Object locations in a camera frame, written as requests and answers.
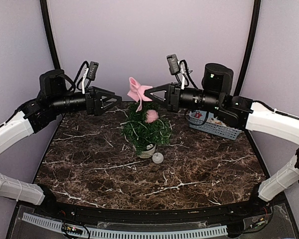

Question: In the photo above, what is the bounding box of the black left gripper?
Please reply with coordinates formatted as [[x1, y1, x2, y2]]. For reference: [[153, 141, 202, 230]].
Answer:
[[50, 85, 122, 116]]

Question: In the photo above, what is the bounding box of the pink pompom ornament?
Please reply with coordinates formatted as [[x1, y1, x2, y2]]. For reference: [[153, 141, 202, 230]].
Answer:
[[145, 110, 159, 123]]

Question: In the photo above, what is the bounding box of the pink fabric bow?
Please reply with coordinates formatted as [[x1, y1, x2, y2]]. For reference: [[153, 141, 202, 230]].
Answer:
[[127, 77, 153, 112]]

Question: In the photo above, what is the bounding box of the white ball fairy light string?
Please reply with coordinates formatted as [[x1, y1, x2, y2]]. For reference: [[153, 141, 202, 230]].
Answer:
[[123, 117, 170, 164]]

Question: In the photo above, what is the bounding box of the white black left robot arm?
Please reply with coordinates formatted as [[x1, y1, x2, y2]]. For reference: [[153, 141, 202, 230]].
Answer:
[[0, 69, 122, 217]]

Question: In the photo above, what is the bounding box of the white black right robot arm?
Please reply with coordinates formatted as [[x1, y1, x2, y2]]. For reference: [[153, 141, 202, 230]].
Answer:
[[145, 63, 299, 216]]

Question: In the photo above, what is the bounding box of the small green christmas tree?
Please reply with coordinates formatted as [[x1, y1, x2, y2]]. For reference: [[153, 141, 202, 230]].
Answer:
[[122, 102, 172, 156]]

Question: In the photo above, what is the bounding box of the white tree pot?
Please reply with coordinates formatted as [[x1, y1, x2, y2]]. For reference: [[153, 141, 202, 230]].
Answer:
[[139, 144, 156, 159]]

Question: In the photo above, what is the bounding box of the red ornament tag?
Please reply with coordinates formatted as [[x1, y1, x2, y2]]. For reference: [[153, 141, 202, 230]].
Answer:
[[194, 111, 202, 119]]

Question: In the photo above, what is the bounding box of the blue plastic basket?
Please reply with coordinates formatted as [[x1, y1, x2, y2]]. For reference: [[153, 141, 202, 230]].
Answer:
[[188, 110, 242, 140]]

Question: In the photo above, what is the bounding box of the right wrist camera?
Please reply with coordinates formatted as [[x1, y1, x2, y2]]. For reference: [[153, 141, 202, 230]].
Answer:
[[166, 54, 189, 89]]

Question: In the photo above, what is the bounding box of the left black frame post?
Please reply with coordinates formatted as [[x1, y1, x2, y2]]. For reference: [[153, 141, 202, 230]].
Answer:
[[39, 0, 72, 107]]

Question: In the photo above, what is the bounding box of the black frame post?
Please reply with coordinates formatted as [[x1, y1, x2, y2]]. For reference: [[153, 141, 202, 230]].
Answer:
[[234, 0, 261, 96], [39, 0, 72, 107]]

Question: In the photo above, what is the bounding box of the black front rail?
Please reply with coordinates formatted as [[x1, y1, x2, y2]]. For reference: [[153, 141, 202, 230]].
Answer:
[[34, 202, 273, 225]]

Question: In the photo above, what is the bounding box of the right black frame post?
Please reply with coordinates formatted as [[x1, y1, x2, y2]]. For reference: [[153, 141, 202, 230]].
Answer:
[[234, 0, 261, 96]]

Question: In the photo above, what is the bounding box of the perforated cable duct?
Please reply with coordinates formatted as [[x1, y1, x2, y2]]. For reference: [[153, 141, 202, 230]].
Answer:
[[21, 213, 228, 239]]

